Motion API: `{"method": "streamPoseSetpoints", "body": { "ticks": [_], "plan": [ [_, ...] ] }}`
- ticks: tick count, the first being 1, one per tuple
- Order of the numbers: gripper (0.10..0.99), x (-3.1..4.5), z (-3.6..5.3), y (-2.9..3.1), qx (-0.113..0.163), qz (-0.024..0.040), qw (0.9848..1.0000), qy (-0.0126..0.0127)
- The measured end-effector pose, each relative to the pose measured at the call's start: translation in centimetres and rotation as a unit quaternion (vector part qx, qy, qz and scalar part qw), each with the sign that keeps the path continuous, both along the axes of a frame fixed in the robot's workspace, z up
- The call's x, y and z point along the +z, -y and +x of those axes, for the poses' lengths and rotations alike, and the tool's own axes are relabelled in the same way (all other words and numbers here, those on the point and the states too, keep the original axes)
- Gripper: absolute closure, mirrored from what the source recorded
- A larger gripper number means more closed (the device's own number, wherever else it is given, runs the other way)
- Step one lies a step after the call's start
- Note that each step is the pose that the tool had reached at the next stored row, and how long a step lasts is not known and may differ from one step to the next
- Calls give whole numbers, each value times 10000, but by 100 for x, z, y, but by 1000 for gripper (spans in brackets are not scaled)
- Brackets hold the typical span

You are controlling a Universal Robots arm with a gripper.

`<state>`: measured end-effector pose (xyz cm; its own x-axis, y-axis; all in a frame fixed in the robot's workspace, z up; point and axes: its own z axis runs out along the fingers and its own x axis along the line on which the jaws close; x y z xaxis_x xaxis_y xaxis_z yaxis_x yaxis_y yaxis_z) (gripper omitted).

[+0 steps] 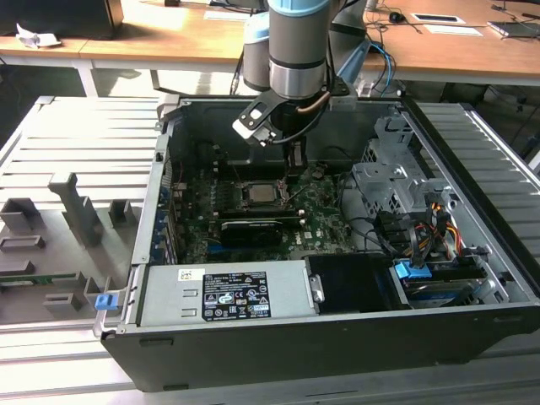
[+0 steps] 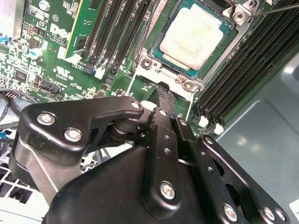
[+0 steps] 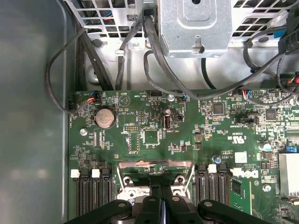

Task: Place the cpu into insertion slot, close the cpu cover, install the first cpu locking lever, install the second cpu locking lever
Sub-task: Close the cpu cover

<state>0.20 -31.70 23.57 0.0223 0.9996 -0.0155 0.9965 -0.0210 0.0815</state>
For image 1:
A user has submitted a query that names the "white paper sheet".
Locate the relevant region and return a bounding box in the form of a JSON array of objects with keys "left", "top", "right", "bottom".
[
  {"left": 204, "top": 8, "right": 254, "bottom": 21},
  {"left": 424, "top": 24, "right": 484, "bottom": 37}
]

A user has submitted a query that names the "copper coloured cable loop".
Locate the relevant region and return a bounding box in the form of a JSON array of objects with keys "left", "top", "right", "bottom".
[{"left": 296, "top": 90, "right": 331, "bottom": 116}]

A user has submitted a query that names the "grey parts rack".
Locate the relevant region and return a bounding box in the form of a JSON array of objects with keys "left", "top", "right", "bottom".
[{"left": 0, "top": 170, "right": 144, "bottom": 326}]

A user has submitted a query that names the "black graphics card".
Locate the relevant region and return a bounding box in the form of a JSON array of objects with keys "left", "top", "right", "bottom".
[{"left": 219, "top": 218, "right": 284, "bottom": 249}]

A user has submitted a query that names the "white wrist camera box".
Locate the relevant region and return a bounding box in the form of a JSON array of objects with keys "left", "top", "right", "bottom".
[{"left": 230, "top": 94, "right": 280, "bottom": 148}]

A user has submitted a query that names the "black grey PC case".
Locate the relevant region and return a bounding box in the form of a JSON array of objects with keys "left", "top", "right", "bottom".
[{"left": 100, "top": 95, "right": 540, "bottom": 393}]

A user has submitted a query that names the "wooden desk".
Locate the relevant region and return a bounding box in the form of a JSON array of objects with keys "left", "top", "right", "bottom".
[
  {"left": 362, "top": 0, "right": 540, "bottom": 85},
  {"left": 0, "top": 0, "right": 271, "bottom": 98}
]

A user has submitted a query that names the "grey notebook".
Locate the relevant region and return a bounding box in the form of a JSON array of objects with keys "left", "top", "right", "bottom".
[{"left": 487, "top": 19, "right": 540, "bottom": 40}]

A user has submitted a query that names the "thin black wire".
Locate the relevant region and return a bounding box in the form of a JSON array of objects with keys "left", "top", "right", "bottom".
[{"left": 320, "top": 145, "right": 366, "bottom": 170}]

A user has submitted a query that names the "green motherboard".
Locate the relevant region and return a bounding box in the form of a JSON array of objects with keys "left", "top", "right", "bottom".
[{"left": 168, "top": 162, "right": 364, "bottom": 265}]

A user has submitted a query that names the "green RAM stick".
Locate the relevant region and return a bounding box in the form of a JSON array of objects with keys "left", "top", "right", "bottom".
[{"left": 0, "top": 273, "right": 79, "bottom": 286}]

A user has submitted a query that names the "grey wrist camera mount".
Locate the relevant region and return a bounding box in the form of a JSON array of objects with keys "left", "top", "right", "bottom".
[{"left": 327, "top": 79, "right": 359, "bottom": 111}]

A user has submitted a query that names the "CPU socket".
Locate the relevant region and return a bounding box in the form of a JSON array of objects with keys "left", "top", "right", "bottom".
[{"left": 238, "top": 177, "right": 296, "bottom": 211}]

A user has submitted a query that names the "orange yellow wire bundle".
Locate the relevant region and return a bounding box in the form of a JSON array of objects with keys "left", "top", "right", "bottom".
[{"left": 404, "top": 201, "right": 462, "bottom": 259}]

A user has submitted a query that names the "blue cable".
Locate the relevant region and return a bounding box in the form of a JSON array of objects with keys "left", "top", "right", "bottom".
[{"left": 366, "top": 40, "right": 400, "bottom": 92}]

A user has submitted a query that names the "crumpled white paper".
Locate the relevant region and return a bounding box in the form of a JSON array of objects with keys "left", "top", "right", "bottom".
[{"left": 15, "top": 23, "right": 62, "bottom": 50}]

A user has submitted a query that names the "metal drive cage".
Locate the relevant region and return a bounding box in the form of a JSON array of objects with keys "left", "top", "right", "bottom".
[{"left": 350, "top": 114, "right": 463, "bottom": 240}]

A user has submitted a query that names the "grey power supply unit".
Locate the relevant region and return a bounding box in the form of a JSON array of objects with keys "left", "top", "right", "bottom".
[{"left": 138, "top": 260, "right": 318, "bottom": 329}]

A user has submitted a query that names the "black plastic shroud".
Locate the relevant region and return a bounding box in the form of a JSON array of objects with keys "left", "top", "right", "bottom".
[{"left": 302, "top": 252, "right": 400, "bottom": 316}]

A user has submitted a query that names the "black RAM slot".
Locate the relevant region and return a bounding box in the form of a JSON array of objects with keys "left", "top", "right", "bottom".
[
  {"left": 221, "top": 208, "right": 305, "bottom": 217},
  {"left": 217, "top": 213, "right": 307, "bottom": 224}
]

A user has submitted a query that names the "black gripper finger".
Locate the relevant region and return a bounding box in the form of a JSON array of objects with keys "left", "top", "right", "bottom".
[{"left": 287, "top": 138, "right": 306, "bottom": 181}]

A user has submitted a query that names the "hard disk in blue carrier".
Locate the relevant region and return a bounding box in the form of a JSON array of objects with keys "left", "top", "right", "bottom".
[{"left": 390, "top": 260, "right": 490, "bottom": 309}]

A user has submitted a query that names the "large black box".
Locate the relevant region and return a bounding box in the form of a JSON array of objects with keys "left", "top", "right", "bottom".
[{"left": 0, "top": 0, "right": 124, "bottom": 41}]

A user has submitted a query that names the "metal socket cover frame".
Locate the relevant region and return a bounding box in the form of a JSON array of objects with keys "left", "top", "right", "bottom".
[{"left": 240, "top": 180, "right": 292, "bottom": 208}]

